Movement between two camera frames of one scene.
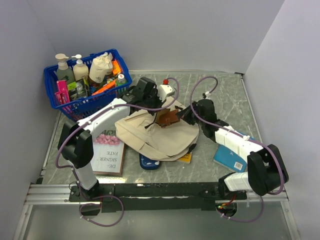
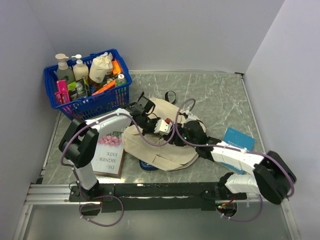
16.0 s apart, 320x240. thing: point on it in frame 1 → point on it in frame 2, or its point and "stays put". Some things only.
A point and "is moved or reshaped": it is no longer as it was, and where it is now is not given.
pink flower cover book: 107,153 stays put
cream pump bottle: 80,71 stays put
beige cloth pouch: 101,67 stays put
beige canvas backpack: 171,142 is moved or reshaped
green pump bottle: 63,70 stays put
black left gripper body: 152,101 → 148,125
